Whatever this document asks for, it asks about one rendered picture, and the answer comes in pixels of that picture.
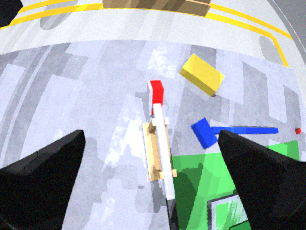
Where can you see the blue putter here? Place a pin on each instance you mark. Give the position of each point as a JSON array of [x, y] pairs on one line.
[[205, 133]]

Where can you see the yellow rectangular block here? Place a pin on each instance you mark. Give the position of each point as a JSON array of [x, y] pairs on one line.
[[202, 75]]

